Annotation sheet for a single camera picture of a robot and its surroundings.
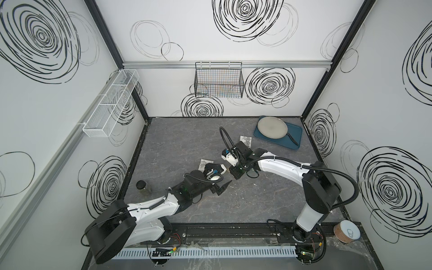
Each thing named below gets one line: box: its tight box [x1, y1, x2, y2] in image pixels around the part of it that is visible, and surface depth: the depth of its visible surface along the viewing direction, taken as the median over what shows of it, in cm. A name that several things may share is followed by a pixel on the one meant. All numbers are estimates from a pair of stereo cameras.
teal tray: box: [253, 115, 303, 151], surface depth 110 cm
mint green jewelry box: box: [228, 165, 248, 180], surface depth 79 cm
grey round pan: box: [257, 116, 299, 146], surface depth 114 cm
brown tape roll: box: [333, 219, 362, 244], surface depth 72 cm
